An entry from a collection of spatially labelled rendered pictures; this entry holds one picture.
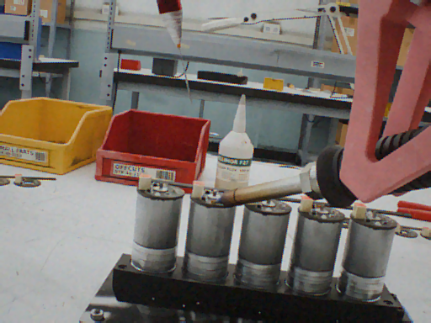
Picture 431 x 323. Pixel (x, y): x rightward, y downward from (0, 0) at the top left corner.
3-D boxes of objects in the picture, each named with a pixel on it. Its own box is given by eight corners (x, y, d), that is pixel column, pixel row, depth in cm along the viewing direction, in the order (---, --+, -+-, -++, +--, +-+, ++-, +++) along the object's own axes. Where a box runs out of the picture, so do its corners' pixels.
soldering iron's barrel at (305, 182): (216, 217, 24) (326, 198, 19) (211, 184, 24) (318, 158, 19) (239, 214, 25) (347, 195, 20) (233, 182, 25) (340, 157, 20)
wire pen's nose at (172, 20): (164, 45, 23) (157, 14, 23) (186, 40, 24) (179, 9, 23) (169, 46, 22) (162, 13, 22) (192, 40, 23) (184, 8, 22)
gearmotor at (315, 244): (330, 312, 25) (348, 220, 24) (284, 306, 25) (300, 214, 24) (323, 291, 28) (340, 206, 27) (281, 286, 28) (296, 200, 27)
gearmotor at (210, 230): (224, 299, 25) (236, 205, 24) (177, 292, 26) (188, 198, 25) (226, 278, 28) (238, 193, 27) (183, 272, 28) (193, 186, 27)
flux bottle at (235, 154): (208, 193, 49) (220, 92, 47) (220, 186, 52) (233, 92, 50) (240, 200, 48) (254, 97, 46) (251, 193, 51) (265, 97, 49)
